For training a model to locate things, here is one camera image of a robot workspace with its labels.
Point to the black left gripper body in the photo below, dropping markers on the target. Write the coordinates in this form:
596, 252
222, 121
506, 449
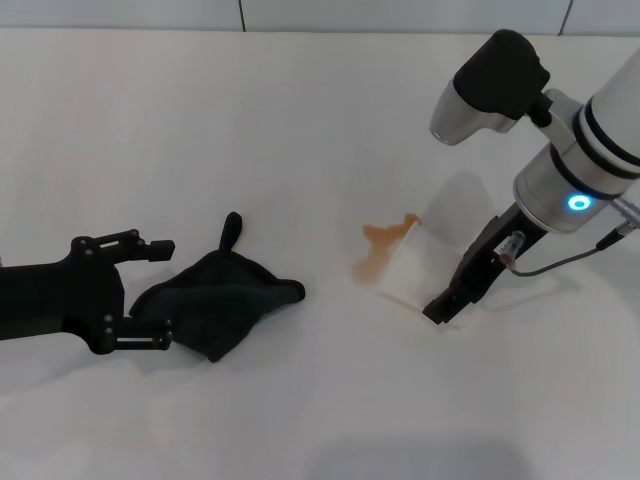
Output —
60, 300

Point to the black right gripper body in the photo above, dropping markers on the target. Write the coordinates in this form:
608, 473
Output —
492, 260

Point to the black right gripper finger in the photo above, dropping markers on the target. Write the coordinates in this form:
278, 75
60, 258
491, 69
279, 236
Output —
440, 307

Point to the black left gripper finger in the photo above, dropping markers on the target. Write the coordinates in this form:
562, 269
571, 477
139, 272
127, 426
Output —
160, 250
112, 335

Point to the white paper cup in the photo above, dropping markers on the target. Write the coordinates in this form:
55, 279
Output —
415, 270

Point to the dark rag with loop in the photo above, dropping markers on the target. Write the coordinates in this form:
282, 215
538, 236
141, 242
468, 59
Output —
225, 290

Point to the orange-brown liquid stain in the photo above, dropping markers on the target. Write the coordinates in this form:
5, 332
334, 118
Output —
382, 232

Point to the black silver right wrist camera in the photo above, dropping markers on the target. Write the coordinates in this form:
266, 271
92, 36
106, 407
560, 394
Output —
490, 75

